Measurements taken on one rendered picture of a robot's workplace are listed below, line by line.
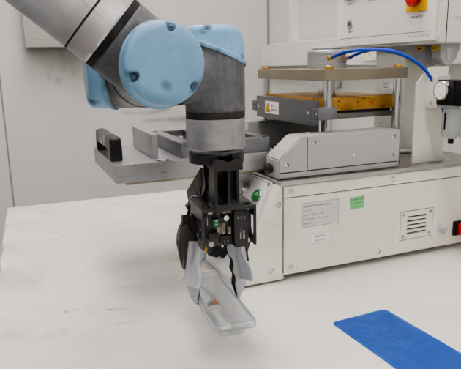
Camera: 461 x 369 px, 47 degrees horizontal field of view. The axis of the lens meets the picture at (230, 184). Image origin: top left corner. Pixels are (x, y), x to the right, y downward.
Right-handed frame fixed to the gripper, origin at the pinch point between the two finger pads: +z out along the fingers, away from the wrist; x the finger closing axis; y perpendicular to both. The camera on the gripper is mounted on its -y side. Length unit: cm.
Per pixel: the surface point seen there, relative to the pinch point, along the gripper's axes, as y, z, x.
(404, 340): 11.3, 6.2, 23.2
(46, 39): -160, -42, -21
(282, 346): 7.0, 6.3, 7.1
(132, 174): -17.1, -13.9, -8.5
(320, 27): -128, -44, 81
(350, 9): -43, -42, 45
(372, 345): 10.8, 6.2, 18.6
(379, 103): -22, -23, 39
